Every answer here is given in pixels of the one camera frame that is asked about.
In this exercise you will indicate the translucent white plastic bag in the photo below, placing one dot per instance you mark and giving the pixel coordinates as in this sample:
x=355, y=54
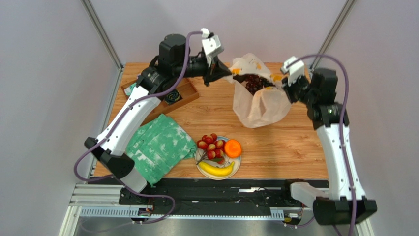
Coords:
x=264, y=107

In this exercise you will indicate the yellow fake banana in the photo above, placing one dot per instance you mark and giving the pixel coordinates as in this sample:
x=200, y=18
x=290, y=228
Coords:
x=208, y=169

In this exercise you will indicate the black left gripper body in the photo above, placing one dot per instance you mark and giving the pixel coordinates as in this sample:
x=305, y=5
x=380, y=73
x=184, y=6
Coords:
x=203, y=71

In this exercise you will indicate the orange fake tangerine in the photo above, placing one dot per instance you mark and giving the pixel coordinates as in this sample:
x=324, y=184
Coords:
x=233, y=148

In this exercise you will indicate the white teal patterned sock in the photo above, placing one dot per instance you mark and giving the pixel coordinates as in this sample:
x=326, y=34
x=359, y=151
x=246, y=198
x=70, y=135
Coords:
x=129, y=89

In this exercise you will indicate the cream and blue ceramic plate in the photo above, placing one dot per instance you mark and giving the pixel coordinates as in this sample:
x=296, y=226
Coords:
x=229, y=160

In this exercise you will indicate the wooden compartment tray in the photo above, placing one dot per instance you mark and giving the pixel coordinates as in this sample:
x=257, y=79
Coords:
x=185, y=93

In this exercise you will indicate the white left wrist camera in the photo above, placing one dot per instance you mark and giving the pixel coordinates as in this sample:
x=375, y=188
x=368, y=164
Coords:
x=211, y=44

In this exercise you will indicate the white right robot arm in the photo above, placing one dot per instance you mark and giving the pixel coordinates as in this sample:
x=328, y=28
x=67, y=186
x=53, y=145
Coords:
x=346, y=201

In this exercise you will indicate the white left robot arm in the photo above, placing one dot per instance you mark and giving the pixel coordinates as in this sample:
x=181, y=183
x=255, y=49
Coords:
x=194, y=55

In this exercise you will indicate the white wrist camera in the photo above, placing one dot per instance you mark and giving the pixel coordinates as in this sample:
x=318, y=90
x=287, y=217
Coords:
x=294, y=67
x=211, y=44

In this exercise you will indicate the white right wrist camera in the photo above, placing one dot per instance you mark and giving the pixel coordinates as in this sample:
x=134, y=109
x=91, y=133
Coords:
x=294, y=67

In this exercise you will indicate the green white cloth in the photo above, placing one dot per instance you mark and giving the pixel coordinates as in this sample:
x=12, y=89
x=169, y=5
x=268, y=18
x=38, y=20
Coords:
x=158, y=146

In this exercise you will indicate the red fake fruit bunch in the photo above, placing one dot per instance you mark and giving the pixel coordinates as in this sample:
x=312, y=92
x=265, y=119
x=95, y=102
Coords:
x=211, y=148

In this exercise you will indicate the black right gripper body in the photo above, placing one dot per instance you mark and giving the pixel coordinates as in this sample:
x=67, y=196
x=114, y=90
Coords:
x=291, y=92

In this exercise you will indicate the dark fake grape bunch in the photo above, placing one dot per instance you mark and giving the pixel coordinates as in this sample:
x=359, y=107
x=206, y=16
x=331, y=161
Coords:
x=253, y=83

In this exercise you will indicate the aluminium frame rail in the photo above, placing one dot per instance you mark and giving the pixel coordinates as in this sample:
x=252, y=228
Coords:
x=90, y=10

